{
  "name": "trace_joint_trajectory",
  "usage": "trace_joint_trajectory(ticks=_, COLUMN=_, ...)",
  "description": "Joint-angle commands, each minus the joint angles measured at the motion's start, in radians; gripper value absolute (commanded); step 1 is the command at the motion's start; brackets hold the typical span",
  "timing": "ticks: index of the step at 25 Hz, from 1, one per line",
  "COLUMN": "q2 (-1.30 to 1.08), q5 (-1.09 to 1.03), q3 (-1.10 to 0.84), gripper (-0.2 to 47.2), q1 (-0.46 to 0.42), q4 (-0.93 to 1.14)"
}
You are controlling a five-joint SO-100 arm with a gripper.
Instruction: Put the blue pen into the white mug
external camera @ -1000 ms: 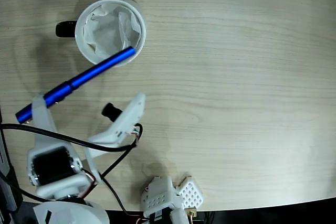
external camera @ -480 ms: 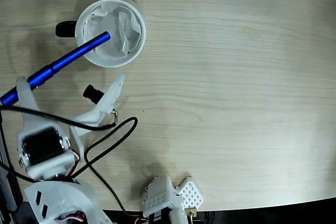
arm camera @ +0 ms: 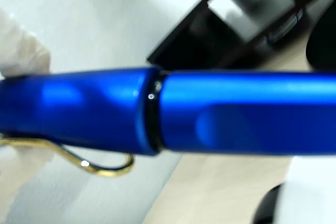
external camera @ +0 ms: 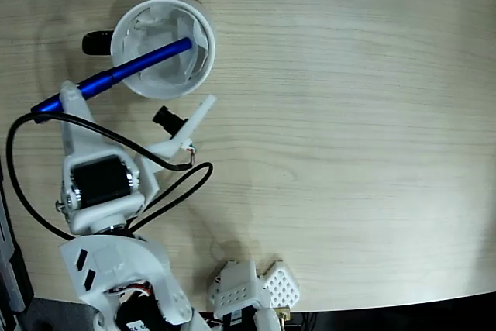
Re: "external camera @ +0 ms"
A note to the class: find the white gripper with black servo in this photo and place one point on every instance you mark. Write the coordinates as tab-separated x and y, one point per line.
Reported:
101	181

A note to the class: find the blue pen with silver clip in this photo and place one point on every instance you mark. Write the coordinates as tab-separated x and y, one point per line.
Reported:
100	80

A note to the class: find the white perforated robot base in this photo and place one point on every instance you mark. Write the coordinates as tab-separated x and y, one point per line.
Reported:
236	288

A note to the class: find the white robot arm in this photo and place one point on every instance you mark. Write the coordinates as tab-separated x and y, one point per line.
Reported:
116	257

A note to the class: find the crumpled white paper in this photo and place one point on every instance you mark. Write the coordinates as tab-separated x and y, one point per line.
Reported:
162	73

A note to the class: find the black camera on white mount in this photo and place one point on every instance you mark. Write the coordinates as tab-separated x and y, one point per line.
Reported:
193	121

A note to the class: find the grey metal frame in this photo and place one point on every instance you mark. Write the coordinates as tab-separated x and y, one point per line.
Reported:
7	269

